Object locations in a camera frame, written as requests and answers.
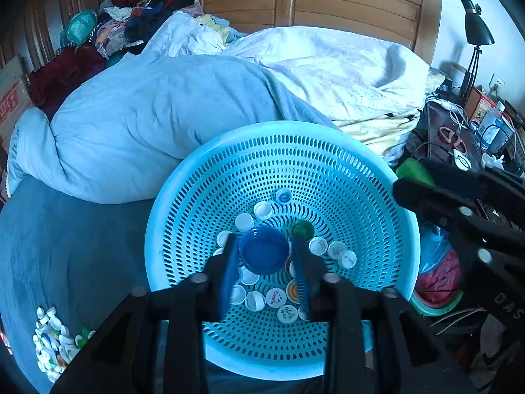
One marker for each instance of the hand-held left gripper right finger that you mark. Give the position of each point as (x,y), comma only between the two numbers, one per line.
(301,275)

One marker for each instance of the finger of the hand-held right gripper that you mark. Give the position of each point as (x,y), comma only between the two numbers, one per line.
(451,178)
(426,203)

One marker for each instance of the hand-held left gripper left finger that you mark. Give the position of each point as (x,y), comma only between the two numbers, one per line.
(227,279)

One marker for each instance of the blue bottle cap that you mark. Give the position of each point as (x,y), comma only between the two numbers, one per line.
(262,250)

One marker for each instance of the group of sorted caps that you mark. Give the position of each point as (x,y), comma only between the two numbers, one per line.
(262,210)

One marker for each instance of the light blue perforated basket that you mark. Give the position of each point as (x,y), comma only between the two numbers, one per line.
(328,180)

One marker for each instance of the pile of mixed bottle caps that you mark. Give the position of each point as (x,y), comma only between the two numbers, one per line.
(49,336)

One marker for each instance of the green plastic cup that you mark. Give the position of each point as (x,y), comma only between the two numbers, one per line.
(412,170)

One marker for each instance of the blue plastic bag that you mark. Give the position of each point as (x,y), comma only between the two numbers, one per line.
(434,242)

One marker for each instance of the dark nightstand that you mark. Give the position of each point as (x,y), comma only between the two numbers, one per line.
(434,135)

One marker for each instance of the red plastic bag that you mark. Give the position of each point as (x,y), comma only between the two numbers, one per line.
(441,279)

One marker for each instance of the clear water bottle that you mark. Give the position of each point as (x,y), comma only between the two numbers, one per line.
(494,127)

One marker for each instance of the green plastic basin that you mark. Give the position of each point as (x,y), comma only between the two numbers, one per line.
(430,308)

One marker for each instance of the orange box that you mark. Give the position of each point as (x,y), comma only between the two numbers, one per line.
(482,106)

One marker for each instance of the pale yellow blanket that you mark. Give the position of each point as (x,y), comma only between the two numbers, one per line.
(381,131)

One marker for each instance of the black desk lamp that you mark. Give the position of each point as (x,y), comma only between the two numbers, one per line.
(475,28)

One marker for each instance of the white duvet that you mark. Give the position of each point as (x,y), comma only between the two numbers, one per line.
(328,65)

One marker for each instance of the light blue duvet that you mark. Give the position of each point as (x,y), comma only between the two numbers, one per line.
(143,111)

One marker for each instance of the wooden headboard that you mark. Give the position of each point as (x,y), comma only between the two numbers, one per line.
(348,4)

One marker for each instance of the dark red cloth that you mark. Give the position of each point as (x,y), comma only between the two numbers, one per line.
(65,74)

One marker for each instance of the heap of clothes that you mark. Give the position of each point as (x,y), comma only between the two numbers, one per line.
(139,16)

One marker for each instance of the cardboard box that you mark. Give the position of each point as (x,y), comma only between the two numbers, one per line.
(12,98)

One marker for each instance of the teal plastic bag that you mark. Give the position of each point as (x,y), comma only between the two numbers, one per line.
(80,28)

